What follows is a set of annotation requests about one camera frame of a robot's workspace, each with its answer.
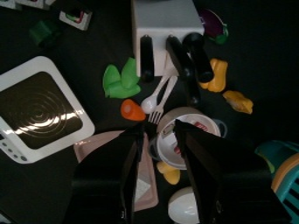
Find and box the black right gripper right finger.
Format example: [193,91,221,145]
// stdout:
[173,119,293,224]

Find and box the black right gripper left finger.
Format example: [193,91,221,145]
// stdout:
[62,122,146,224]

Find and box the yellow corn piece toy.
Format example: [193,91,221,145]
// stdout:
[198,58,230,94]
[222,89,256,115]

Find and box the green corn husk toy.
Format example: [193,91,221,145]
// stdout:
[102,57,143,100]

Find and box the pink cutting board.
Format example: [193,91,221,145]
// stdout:
[73,129,161,213]

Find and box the teal dish rack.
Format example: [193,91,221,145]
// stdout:
[256,139,299,224]

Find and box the white toy egg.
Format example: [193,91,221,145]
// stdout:
[167,185,202,224]

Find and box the yellow toy food piece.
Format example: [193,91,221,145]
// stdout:
[155,160,183,186]

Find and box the grey toy pot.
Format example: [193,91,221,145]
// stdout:
[147,106,230,171]

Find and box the orange carrot piece toy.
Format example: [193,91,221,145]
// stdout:
[119,98,147,122]

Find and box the white toy induction stove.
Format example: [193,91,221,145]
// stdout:
[0,55,97,165]

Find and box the white plastic fork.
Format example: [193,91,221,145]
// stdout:
[147,75,179,125]

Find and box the white plastic spoon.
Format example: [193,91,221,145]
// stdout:
[141,69,175,115]

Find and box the green toy pepper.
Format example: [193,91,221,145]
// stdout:
[29,19,62,47]

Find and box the purple eggplant toy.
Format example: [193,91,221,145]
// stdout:
[198,8,230,46]

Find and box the white knife block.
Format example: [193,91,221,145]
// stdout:
[130,0,206,77]

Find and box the white picture block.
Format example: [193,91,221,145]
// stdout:
[15,0,58,11]
[59,7,94,32]
[0,0,25,11]

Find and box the black ladle handle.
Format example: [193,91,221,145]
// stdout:
[182,32,215,84]

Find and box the black knife handle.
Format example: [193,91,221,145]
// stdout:
[165,34,202,108]
[139,34,155,83]

